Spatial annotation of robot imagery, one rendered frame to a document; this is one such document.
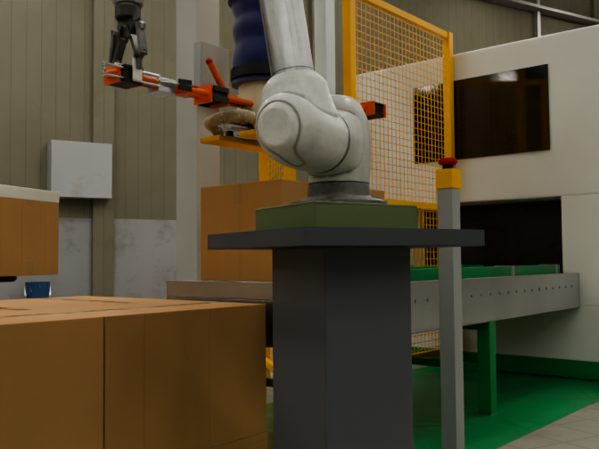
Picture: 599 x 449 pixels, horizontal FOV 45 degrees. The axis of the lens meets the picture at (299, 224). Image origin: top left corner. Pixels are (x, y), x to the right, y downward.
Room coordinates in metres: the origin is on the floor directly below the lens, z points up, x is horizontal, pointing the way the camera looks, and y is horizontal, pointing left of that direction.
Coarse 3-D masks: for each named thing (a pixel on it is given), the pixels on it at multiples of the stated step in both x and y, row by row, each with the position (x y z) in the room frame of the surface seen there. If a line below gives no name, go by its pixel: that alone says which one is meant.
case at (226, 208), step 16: (208, 192) 2.60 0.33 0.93; (224, 192) 2.55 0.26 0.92; (240, 192) 2.49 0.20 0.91; (256, 192) 2.44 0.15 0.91; (272, 192) 2.40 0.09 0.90; (288, 192) 2.39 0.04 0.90; (304, 192) 2.45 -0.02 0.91; (208, 208) 2.60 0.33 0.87; (224, 208) 2.55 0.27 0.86; (240, 208) 2.49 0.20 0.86; (256, 208) 2.44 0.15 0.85; (208, 224) 2.60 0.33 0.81; (224, 224) 2.55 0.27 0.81; (240, 224) 2.49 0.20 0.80; (208, 256) 2.60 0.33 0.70; (224, 256) 2.55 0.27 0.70; (240, 256) 2.49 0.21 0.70; (256, 256) 2.44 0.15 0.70; (208, 272) 2.60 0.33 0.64; (224, 272) 2.55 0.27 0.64; (240, 272) 2.49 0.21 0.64; (256, 272) 2.44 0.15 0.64; (272, 272) 2.40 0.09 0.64
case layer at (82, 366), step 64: (0, 320) 1.74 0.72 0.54; (64, 320) 1.75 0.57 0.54; (128, 320) 1.89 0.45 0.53; (192, 320) 2.06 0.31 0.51; (256, 320) 2.26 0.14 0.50; (0, 384) 1.63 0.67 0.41; (64, 384) 1.75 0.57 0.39; (128, 384) 1.89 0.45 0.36; (192, 384) 2.06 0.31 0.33; (256, 384) 2.26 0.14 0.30; (0, 448) 1.63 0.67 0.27; (64, 448) 1.75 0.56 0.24; (128, 448) 1.89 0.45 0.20; (192, 448) 2.06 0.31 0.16
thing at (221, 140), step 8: (208, 136) 2.49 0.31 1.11; (216, 136) 2.46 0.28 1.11; (224, 136) 2.47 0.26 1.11; (232, 136) 2.52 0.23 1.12; (216, 144) 2.55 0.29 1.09; (224, 144) 2.55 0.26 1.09; (232, 144) 2.55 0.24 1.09; (240, 144) 2.56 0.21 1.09; (248, 144) 2.57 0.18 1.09; (264, 152) 2.76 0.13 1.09
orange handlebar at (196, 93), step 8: (112, 72) 2.04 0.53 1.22; (144, 80) 2.11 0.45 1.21; (152, 80) 2.13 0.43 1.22; (176, 88) 2.21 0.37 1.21; (192, 88) 2.25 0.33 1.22; (200, 88) 2.29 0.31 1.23; (184, 96) 2.29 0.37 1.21; (192, 96) 2.29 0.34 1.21; (232, 96) 2.40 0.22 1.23; (232, 104) 2.45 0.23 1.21; (240, 104) 2.44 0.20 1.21; (248, 104) 2.46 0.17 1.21; (360, 104) 2.56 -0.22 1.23
